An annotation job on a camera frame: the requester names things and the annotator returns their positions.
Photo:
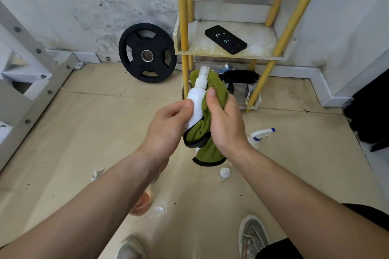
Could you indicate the person's right hand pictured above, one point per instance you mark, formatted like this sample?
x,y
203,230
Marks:
x,y
229,128

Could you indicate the person's left hand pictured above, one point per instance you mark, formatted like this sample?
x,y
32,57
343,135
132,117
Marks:
x,y
165,134

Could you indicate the round white bottle blue-tipped sprayer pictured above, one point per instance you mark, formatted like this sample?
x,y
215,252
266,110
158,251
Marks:
x,y
255,140

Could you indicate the green microfibre cloth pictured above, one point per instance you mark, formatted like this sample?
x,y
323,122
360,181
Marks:
x,y
217,85

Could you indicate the small white bottle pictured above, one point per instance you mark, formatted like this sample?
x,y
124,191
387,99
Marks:
x,y
225,173
196,98

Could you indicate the orange spray bottle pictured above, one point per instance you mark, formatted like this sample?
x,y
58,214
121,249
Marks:
x,y
142,204

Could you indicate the white spray bottle teal label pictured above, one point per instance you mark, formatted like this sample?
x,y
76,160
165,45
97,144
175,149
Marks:
x,y
97,174

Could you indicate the black phone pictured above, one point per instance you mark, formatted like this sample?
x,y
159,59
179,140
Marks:
x,y
225,39

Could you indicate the white shelf yellow poles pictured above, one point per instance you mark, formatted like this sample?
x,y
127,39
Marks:
x,y
261,40

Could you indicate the person's left forearm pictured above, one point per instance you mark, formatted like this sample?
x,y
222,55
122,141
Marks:
x,y
76,216

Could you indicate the person's right forearm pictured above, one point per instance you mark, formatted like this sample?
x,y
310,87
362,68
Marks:
x,y
304,213

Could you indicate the person's right grey shoe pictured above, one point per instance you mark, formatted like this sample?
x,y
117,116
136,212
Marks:
x,y
252,237

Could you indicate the person's grey shoe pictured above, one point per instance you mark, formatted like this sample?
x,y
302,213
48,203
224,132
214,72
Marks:
x,y
252,237
130,249

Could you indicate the person's left grey shoe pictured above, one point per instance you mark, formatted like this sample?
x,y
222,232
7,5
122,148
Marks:
x,y
130,249

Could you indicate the white plastic strip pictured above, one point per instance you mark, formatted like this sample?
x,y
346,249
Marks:
x,y
249,93

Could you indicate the blue white packet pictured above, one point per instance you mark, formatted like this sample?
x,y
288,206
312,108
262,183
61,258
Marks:
x,y
224,67

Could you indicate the black weight plate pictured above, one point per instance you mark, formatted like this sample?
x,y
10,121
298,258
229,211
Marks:
x,y
130,52

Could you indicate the black shorts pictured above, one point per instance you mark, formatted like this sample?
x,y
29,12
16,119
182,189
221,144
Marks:
x,y
273,251

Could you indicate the white metal rack frame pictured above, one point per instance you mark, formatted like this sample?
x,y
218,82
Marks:
x,y
18,85

